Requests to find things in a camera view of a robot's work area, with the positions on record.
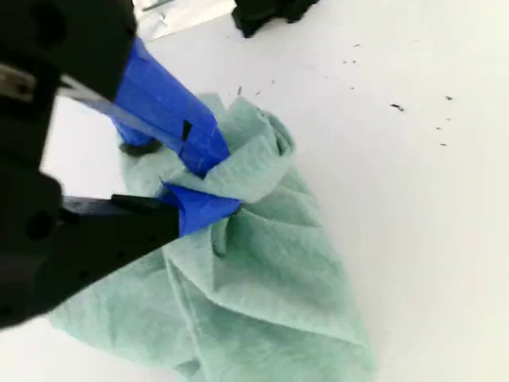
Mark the shiny steel plate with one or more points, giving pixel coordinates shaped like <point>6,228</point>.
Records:
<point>187,18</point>

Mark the green t-shirt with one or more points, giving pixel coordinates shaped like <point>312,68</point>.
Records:
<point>278,278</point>

